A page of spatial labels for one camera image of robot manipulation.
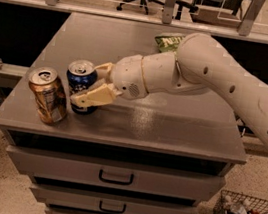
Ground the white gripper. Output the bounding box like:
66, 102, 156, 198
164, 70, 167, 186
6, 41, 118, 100
70, 55, 148, 108

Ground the blue pepsi can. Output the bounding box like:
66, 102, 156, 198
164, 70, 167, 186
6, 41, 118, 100
59, 56, 107, 118

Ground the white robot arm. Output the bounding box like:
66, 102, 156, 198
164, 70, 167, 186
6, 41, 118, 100
70, 33, 268, 149

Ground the orange soda can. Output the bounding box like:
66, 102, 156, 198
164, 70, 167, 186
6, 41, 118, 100
28, 67, 67, 124

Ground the green chip bag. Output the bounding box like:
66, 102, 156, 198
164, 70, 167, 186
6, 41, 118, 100
155, 32, 185, 53

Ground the grey drawer cabinet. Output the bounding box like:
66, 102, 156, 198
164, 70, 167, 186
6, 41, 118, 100
0, 0, 267, 214

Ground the top drawer black handle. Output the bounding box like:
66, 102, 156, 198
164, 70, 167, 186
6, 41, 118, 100
98, 170, 134, 186

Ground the drawer black handle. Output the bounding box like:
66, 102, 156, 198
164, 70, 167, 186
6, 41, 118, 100
98, 200, 126, 214
98, 170, 134, 186

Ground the middle drawer black handle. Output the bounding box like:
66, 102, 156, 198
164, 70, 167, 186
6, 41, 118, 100
98, 200, 126, 214

